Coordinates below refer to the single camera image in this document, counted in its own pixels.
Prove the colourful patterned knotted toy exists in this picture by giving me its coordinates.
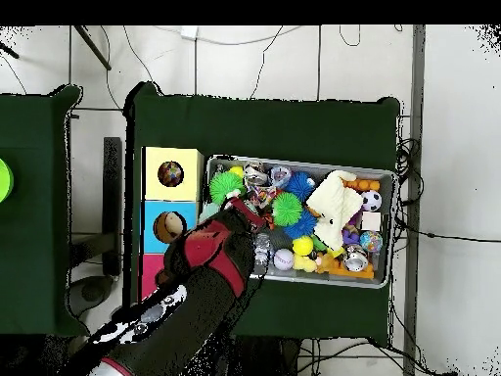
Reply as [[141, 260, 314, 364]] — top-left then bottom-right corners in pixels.
[[159, 161, 186, 188], [249, 185, 282, 212]]

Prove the green furry monster toy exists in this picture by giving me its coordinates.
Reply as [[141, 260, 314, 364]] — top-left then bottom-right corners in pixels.
[[208, 171, 247, 207]]

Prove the mint green muslin cloth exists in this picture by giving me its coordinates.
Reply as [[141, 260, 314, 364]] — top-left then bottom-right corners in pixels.
[[199, 202, 222, 222]]

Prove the cream muslin cloth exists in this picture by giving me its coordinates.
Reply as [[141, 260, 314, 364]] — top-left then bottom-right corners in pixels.
[[304, 169, 364, 252]]

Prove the wooden box with three holes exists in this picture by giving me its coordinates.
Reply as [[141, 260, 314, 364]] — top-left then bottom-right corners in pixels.
[[140, 146, 204, 299]]

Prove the clear mesh bin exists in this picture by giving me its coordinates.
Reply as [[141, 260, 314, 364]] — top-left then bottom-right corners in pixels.
[[205, 153, 396, 289]]

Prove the green spiky rubber ball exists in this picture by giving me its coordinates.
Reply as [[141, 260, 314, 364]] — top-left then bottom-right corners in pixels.
[[271, 192, 305, 227]]

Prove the blue spiky rubber ball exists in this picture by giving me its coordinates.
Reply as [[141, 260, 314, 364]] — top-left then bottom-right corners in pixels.
[[285, 211, 318, 240]]

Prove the blue furry monster toy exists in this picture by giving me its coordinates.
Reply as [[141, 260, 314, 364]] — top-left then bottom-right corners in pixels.
[[286, 171, 316, 201]]

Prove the plain yellow ball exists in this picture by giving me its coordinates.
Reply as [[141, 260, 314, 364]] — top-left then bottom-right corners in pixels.
[[292, 235, 315, 258]]

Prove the dark green table cloth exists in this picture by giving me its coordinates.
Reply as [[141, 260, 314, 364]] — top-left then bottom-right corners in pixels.
[[0, 84, 86, 340], [123, 80, 402, 346]]

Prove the plain wooden cube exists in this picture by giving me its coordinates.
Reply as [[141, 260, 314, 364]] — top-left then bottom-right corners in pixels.
[[361, 211, 383, 232]]

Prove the small black white soccer ball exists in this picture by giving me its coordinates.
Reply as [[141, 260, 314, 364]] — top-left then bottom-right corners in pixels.
[[359, 190, 384, 212]]

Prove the small globe print ball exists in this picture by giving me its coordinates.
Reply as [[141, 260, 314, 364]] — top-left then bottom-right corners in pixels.
[[359, 230, 384, 254]]

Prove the black upright panel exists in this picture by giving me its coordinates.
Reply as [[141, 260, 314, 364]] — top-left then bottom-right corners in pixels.
[[103, 136, 124, 277]]

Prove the grey round base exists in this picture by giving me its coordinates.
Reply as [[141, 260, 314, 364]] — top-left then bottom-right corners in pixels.
[[68, 273, 114, 318]]

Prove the grey vertical beam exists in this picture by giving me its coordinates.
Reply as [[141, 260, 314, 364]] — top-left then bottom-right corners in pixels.
[[402, 24, 428, 376]]

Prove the thin black rod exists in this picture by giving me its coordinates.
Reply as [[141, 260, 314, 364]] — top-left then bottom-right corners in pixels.
[[69, 24, 113, 73]]

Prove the bright green cup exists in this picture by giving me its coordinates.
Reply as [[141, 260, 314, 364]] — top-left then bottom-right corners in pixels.
[[0, 158, 15, 205]]

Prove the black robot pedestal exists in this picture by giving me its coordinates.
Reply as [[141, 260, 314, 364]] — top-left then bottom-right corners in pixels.
[[226, 335, 314, 376]]

